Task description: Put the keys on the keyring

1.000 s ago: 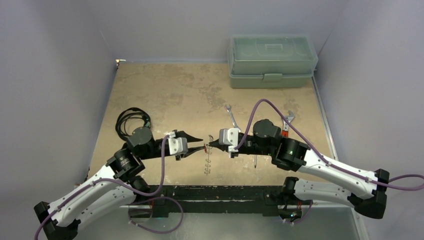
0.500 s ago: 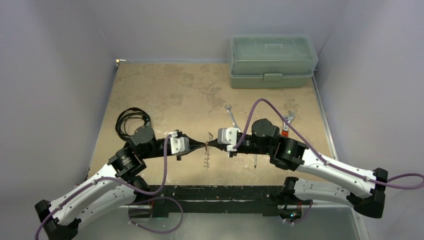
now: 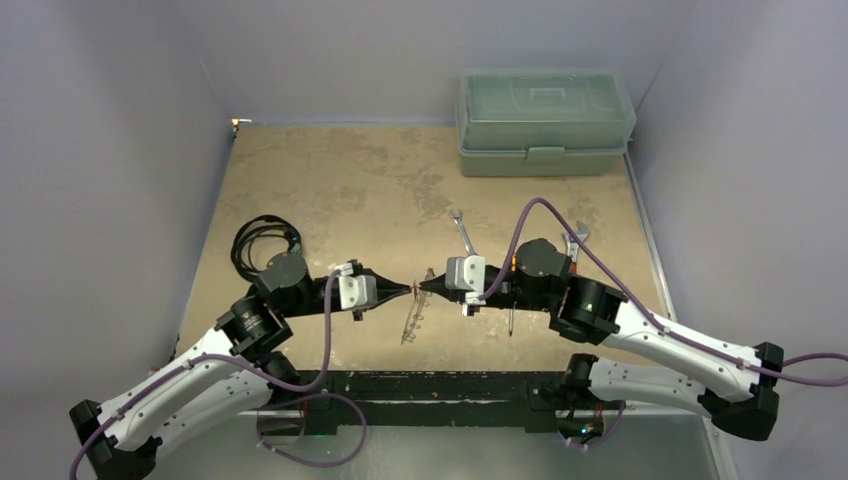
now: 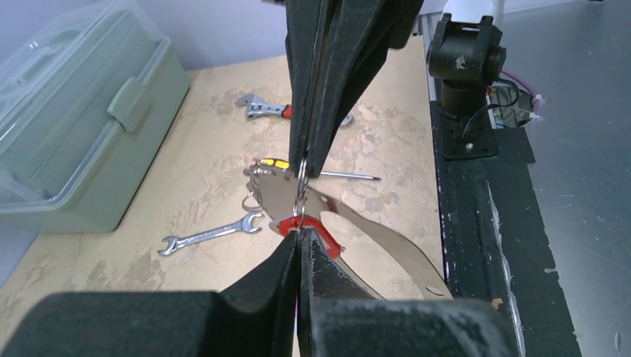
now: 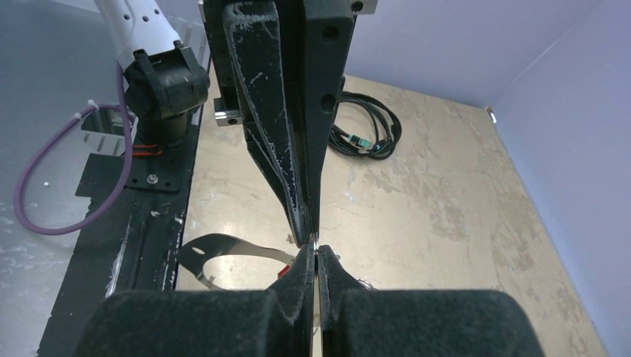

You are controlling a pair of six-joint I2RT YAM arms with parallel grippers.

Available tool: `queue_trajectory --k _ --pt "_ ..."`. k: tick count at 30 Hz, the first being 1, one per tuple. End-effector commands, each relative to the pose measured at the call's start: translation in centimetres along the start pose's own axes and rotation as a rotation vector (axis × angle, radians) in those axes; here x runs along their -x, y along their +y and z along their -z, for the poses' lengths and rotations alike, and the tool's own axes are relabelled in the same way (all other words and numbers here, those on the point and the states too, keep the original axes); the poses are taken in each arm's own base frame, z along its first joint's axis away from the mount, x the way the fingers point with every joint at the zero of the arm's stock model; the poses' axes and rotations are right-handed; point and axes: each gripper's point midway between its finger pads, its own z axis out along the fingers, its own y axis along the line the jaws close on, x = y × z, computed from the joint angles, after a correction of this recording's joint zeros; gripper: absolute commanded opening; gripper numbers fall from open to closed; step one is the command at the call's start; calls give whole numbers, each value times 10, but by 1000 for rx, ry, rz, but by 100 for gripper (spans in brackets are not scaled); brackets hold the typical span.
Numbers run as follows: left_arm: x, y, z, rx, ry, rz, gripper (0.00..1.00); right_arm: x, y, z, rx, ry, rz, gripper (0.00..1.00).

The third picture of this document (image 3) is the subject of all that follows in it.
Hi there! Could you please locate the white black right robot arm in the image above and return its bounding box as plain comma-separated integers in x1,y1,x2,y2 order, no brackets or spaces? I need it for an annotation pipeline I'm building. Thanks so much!
420,239,784,441

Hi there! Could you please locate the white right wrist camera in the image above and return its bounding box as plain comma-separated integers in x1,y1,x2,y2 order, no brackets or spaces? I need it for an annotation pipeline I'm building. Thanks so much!
444,255,486,306

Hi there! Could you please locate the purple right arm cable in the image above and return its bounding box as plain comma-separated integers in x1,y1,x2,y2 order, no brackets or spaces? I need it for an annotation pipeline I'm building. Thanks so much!
476,197,848,388

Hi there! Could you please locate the coiled black cable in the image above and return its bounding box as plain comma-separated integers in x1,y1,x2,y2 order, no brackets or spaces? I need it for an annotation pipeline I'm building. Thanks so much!
230,214,303,278

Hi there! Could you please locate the screwdriver black yellow handle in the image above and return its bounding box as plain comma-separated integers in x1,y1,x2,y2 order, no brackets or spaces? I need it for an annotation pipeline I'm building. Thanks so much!
508,254,517,337

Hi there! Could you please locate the small silver open-end wrench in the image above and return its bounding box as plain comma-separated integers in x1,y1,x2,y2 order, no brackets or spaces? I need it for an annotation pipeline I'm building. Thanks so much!
448,209,477,256

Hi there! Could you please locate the green translucent plastic toolbox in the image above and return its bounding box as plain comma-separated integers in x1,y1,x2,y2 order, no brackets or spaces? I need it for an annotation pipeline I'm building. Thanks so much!
455,68,637,177

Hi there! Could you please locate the adjustable wrench red handle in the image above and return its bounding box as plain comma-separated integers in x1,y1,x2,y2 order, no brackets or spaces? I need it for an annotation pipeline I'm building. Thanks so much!
562,221,590,272

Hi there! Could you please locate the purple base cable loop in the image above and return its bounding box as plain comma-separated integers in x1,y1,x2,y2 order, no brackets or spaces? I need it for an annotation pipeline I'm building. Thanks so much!
255,392,368,469

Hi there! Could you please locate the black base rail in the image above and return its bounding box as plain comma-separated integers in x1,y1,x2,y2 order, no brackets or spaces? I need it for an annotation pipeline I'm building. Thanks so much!
291,369,578,435

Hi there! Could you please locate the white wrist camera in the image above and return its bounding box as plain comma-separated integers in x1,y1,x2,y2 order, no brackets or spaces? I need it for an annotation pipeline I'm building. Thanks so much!
336,260,377,311
444,255,486,306

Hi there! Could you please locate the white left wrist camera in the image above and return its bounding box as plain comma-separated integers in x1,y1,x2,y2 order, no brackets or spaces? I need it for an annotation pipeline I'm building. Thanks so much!
336,260,377,311

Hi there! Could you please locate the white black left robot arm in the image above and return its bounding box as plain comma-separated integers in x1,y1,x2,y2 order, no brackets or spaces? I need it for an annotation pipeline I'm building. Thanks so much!
68,252,412,479

